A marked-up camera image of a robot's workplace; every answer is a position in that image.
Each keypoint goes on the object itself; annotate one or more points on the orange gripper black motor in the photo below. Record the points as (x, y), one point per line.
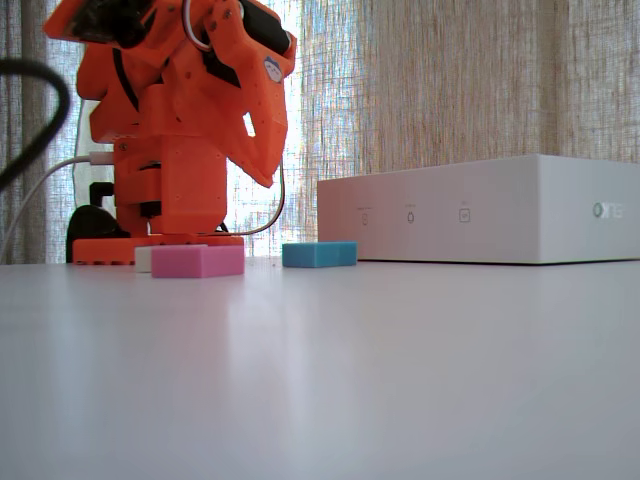
(248, 97)

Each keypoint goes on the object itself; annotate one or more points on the orange robot base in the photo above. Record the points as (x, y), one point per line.
(100, 250)

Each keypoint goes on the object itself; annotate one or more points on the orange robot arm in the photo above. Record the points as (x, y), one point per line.
(185, 175)

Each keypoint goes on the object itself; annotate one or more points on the blue foam cuboid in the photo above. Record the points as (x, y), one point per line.
(320, 255)

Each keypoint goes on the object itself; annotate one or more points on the pink foam cuboid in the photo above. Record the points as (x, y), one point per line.
(195, 262)

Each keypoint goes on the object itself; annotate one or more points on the white foam cuboid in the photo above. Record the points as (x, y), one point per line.
(143, 260)

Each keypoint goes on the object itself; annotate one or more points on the white cardboard bin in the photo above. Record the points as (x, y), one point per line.
(475, 215)

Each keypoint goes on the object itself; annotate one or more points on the beige woven curtain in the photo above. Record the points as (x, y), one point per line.
(400, 125)

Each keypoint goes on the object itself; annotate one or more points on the black table clamp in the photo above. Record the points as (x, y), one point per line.
(90, 225)

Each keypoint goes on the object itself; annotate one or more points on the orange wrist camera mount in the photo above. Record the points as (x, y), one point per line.
(60, 22)

